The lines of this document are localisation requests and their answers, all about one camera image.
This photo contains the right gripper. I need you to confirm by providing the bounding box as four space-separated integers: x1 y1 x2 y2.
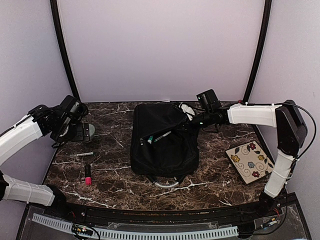
174 109 213 137

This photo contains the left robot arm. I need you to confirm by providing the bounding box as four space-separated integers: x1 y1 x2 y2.
0 95 95 218

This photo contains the green tip white pen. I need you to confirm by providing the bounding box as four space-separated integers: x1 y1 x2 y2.
69 152 94 158

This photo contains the floral ceramic tile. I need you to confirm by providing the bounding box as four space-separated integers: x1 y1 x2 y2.
225 141 275 185

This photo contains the pink cap black marker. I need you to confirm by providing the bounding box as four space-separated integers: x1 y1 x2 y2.
84 164 92 186

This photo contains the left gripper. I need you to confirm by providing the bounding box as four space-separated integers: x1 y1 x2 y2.
53 120 90 143

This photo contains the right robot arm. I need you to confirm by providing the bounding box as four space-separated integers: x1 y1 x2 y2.
178 89 317 217

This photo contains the white slotted cable duct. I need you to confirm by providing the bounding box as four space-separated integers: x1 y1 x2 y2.
31 213 239 240

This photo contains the blue cap black marker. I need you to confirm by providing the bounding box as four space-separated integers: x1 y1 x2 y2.
139 138 148 154

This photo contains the small white marker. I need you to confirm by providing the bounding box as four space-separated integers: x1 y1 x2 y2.
153 131 171 142

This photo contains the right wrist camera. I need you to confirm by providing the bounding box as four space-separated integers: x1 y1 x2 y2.
179 103 196 121

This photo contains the black backpack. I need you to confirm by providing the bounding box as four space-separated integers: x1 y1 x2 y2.
130 102 199 186

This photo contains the pale green ceramic bowl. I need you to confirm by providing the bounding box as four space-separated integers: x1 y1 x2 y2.
83 123 96 142

